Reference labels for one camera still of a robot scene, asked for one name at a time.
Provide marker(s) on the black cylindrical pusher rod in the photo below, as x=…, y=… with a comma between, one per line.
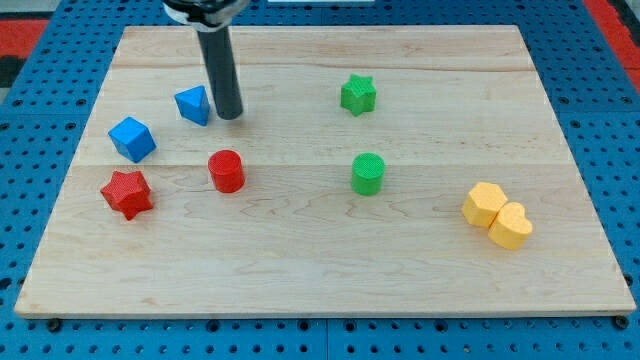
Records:
x=219, y=62

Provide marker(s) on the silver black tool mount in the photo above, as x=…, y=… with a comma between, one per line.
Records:
x=204, y=15

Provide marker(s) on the green star block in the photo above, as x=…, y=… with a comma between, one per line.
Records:
x=358, y=95

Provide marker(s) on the red star block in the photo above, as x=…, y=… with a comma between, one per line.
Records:
x=128, y=193

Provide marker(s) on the blue triangle block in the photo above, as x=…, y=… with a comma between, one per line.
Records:
x=193, y=105

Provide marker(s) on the red cylinder block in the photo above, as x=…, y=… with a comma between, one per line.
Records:
x=226, y=170

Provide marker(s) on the blue cube block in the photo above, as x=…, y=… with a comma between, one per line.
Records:
x=132, y=139

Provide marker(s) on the green cylinder block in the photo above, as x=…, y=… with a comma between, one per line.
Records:
x=368, y=170

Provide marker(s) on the light wooden board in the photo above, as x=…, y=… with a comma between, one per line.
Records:
x=456, y=105

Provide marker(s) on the yellow hexagon block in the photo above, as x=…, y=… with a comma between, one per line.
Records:
x=482, y=204

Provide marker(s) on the yellow heart block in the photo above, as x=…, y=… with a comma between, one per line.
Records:
x=511, y=228

